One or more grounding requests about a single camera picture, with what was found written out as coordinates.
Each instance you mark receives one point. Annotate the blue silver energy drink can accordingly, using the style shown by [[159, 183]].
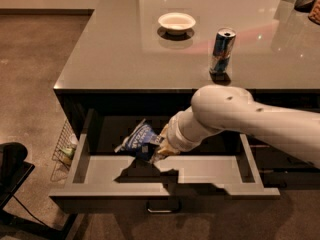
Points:
[[223, 46]]

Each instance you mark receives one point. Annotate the dark cabinet with grey counter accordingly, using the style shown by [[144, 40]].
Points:
[[126, 63]]

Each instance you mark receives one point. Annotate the blue chip bag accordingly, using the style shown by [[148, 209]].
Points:
[[141, 143]]

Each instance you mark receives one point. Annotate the wire mesh basket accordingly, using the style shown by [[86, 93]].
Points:
[[63, 153]]

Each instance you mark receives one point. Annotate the open grey top drawer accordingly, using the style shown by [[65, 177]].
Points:
[[101, 180]]

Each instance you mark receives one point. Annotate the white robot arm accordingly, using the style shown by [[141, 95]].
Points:
[[215, 109]]

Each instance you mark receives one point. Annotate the dark object at counter corner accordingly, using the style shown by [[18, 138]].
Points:
[[311, 7]]

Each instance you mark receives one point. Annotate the metal drawer handle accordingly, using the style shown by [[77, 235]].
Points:
[[163, 206]]

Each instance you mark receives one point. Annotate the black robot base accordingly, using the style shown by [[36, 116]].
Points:
[[14, 170]]

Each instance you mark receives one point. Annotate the white paper bowl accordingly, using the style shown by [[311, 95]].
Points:
[[176, 23]]

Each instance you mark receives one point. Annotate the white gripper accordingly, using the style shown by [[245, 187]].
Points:
[[174, 134]]

